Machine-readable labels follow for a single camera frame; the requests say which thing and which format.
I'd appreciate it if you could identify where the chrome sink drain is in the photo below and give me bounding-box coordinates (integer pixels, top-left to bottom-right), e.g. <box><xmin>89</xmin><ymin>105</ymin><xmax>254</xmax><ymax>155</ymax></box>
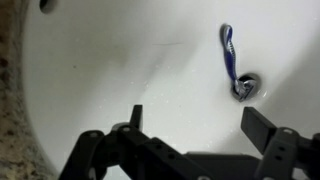
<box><xmin>231</xmin><ymin>73</ymin><xmax>261</xmax><ymax>102</ymax></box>

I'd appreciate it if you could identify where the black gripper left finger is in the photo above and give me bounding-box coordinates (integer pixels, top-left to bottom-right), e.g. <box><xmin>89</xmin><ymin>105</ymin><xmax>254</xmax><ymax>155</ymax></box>
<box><xmin>58</xmin><ymin>105</ymin><xmax>213</xmax><ymax>180</ymax></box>

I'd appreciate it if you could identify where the white oval sink basin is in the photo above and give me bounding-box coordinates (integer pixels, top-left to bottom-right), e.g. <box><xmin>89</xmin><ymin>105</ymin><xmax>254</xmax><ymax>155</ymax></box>
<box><xmin>22</xmin><ymin>0</ymin><xmax>320</xmax><ymax>173</ymax></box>

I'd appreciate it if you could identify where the blue grey shaving razor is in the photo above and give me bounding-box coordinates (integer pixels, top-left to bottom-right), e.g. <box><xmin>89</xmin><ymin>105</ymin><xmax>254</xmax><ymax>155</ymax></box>
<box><xmin>220</xmin><ymin>24</ymin><xmax>240</xmax><ymax>88</ymax></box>

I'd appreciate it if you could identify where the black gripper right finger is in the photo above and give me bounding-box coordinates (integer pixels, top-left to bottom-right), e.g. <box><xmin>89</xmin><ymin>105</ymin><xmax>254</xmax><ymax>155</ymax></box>
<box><xmin>241</xmin><ymin>107</ymin><xmax>320</xmax><ymax>180</ymax></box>

